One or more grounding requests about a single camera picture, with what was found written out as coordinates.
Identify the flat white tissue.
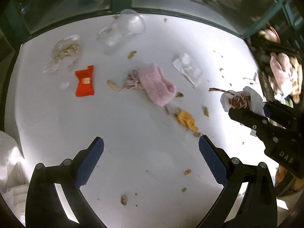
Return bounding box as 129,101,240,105
172,53,203,87

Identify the orange peel pile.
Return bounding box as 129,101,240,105
175,109,198,132

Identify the red white striped string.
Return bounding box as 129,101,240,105
118,69,144,93

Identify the white curtain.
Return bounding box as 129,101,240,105
1,131,29,225

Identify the pile of clothes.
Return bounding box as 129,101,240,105
258,26,303,104

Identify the clear bag with peanut shells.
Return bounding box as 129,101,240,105
43,35,82,73

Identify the white tissue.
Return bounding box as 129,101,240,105
172,53,203,87
220,86,267,117

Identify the red snack wrapper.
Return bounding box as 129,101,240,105
75,65,94,97

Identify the peanut shell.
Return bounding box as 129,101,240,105
203,107,210,117
107,80,119,90
176,92,184,98

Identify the clear plastic cup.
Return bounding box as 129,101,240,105
96,9,145,55

